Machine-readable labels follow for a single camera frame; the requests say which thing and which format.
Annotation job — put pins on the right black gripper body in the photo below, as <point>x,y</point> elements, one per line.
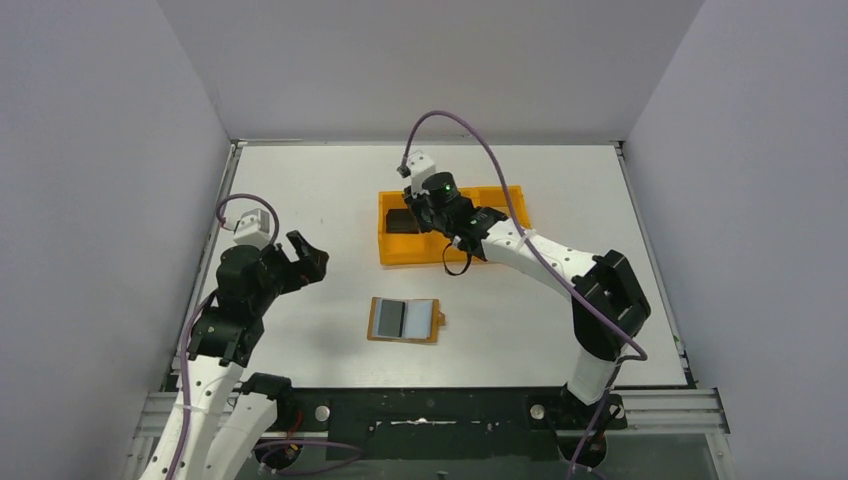
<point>426,219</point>

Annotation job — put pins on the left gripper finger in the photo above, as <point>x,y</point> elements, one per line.
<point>306,270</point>
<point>304,250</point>

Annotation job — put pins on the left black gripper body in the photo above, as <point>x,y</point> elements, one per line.
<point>291,266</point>

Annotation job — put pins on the tan leather card holder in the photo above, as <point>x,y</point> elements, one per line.
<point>422,324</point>

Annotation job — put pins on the dark card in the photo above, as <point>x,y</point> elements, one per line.
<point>389,318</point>

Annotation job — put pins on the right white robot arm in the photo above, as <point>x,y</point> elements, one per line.
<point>609,306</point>

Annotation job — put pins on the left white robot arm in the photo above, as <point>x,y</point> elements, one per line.
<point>196,441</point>

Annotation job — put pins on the black credit card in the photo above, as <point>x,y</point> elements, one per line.
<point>400,221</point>

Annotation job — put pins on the orange three-compartment tray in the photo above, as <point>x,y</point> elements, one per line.
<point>426,248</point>

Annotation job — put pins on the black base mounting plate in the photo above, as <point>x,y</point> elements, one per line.
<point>535,423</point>

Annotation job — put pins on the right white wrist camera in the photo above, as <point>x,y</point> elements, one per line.
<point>416,167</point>

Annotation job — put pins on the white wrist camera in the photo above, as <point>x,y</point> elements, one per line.
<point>416,167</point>
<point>253,228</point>

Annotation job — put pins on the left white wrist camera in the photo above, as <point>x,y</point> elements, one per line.
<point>253,228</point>

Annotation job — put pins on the aluminium frame rail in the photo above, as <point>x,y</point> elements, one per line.
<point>136,459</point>

